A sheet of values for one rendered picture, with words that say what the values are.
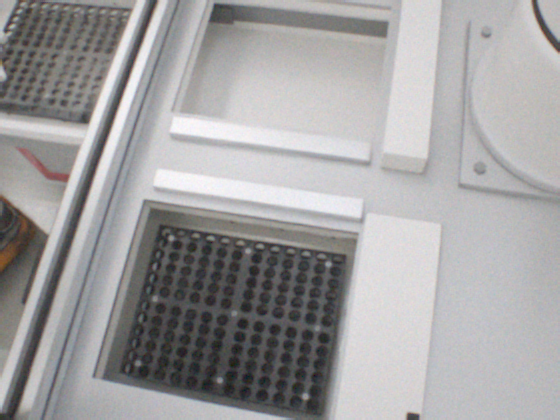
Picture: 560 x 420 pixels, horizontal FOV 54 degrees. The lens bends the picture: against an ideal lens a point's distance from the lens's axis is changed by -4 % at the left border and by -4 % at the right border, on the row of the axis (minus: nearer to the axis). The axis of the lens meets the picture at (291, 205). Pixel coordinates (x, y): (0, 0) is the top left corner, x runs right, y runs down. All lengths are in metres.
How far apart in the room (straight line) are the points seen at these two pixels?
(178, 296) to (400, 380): 0.28
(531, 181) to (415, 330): 0.21
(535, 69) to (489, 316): 0.25
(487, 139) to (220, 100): 0.39
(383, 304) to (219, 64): 0.46
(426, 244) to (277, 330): 0.20
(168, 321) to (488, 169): 0.39
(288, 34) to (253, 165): 0.31
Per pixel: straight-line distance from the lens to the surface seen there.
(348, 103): 0.83
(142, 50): 0.71
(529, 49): 0.56
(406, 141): 0.63
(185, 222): 0.75
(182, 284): 0.69
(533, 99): 0.58
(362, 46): 0.89
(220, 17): 0.90
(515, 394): 0.61
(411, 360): 0.58
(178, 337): 0.65
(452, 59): 0.74
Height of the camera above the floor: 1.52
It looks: 67 degrees down
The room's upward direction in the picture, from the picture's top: 7 degrees counter-clockwise
